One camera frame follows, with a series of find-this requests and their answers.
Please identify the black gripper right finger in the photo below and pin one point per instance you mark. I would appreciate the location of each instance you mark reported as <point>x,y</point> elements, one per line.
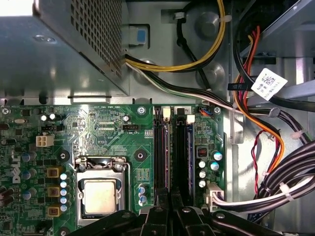
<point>178,216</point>

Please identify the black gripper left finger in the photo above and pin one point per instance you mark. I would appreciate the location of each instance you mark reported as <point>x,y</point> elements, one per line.
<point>161,216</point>

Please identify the black RAM slot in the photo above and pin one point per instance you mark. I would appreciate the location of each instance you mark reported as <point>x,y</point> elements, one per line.
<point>166,113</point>
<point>158,152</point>
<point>190,119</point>
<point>180,152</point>

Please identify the silver CPU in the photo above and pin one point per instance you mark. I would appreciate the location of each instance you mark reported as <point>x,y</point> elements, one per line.
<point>99,196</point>

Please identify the metal socket cover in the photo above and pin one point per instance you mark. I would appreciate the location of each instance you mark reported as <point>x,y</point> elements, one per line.
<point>98,175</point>

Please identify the green motherboard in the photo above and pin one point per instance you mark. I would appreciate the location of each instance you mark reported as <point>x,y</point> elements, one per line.
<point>110,137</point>

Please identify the white power connector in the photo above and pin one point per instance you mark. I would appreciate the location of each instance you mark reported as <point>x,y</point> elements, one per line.
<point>44,140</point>

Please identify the white barcode tag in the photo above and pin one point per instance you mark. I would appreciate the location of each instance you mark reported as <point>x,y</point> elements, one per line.
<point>269,83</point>

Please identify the black PC case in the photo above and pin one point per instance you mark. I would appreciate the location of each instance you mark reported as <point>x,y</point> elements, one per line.
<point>162,37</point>

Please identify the blue tab latch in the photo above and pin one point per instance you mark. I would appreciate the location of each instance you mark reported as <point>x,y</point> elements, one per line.
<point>141,35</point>

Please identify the grey power supply box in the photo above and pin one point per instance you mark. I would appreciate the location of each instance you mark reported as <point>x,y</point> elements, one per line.
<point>49,61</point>

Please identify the metal drive cage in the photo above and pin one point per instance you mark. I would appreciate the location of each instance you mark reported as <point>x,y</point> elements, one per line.
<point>290,24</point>

